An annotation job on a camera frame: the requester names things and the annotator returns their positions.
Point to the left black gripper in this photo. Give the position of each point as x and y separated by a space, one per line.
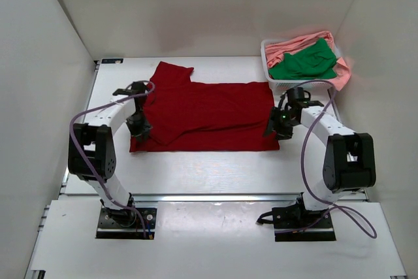
143 129

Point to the green t shirt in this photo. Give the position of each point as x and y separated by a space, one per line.
303 60

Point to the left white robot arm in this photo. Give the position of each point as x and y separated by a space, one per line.
92 155

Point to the white plastic basket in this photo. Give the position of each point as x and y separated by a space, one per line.
282 85

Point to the pink t shirt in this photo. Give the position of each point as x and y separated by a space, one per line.
342 69

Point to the black table corner label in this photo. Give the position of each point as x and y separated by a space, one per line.
112 60

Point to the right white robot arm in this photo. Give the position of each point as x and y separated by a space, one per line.
349 161

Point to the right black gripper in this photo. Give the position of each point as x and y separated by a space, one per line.
272 124

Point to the aluminium frame rail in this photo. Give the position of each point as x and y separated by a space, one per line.
212 198

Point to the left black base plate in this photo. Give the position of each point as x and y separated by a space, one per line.
107 223

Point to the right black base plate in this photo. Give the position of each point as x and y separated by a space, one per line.
303 231

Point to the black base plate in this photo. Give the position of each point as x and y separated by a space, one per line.
303 231
107 223

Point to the red t shirt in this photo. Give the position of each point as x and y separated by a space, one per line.
189 116

